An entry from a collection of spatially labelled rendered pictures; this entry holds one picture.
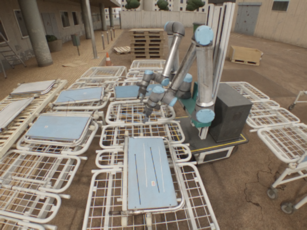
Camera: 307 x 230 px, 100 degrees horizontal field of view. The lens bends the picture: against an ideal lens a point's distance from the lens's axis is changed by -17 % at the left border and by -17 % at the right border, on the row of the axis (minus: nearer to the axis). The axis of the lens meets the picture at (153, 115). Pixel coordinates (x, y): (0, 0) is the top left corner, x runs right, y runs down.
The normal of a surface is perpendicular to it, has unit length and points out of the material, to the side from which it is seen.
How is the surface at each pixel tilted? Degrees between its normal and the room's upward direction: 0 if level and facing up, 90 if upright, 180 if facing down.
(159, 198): 5
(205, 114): 95
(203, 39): 82
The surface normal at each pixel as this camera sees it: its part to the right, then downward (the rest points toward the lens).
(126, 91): 0.11, 0.57
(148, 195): 0.08, -0.82
